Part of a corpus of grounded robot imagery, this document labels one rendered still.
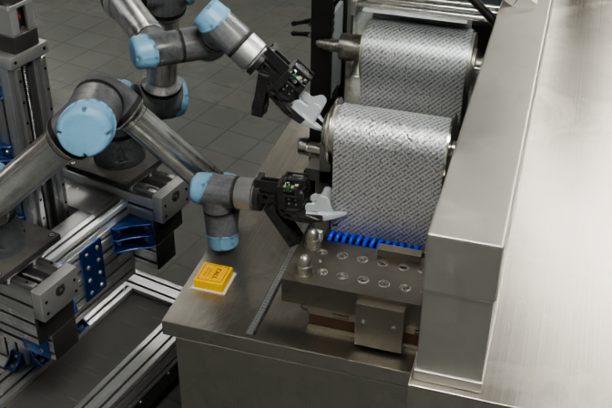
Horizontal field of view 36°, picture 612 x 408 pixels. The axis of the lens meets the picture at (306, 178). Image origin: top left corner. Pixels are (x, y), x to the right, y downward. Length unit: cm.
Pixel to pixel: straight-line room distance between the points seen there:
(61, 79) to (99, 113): 320
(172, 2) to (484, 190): 148
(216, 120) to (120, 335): 184
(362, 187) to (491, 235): 100
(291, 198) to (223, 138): 249
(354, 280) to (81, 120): 67
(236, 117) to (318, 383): 282
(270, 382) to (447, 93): 75
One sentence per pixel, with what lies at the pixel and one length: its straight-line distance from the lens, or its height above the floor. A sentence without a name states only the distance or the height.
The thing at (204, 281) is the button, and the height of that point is 92.
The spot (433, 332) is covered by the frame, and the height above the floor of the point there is 152.
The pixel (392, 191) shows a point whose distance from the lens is 199.
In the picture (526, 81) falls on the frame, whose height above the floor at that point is 165.
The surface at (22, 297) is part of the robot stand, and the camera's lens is 244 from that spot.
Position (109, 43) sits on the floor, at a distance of 560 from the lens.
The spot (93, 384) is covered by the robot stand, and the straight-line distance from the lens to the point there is 294.
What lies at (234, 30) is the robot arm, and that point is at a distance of 199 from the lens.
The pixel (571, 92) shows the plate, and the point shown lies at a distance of 184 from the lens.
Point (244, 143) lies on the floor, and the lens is 447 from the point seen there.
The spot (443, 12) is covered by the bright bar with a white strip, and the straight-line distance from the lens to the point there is 211.
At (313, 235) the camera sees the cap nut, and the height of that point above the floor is 107.
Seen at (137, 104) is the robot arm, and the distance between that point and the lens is 217.
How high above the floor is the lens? 224
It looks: 32 degrees down
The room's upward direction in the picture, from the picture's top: 1 degrees clockwise
